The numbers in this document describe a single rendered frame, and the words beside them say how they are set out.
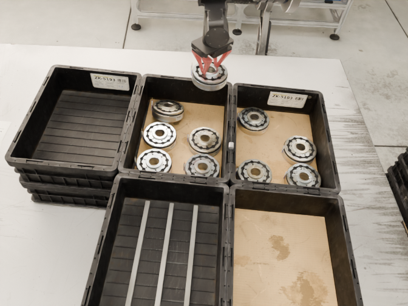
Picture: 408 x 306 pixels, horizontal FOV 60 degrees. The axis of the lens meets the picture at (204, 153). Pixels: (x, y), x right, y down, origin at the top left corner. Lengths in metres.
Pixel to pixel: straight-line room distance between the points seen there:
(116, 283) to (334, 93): 1.16
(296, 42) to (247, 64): 1.52
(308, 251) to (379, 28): 2.88
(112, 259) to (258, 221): 0.40
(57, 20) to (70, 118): 2.10
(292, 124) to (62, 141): 0.76
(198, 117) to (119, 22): 2.08
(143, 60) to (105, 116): 0.49
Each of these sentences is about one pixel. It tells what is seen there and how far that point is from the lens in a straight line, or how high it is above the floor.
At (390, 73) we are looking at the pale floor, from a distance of 3.18.
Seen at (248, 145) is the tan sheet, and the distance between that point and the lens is 1.16.
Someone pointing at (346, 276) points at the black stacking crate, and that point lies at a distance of 0.95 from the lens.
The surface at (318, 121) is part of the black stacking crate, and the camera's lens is 1.21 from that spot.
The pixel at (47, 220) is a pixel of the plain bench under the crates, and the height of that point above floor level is 0.70.
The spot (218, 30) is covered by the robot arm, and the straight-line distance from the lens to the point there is 0.86.
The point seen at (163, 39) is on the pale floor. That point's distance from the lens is 2.98.
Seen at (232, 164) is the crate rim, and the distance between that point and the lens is 0.98.
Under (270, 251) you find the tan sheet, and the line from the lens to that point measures 0.99.
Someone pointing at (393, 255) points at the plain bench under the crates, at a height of 0.70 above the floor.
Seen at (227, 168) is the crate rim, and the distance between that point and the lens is 0.97.
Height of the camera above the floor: 1.72
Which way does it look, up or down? 52 degrees down
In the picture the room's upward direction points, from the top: 6 degrees clockwise
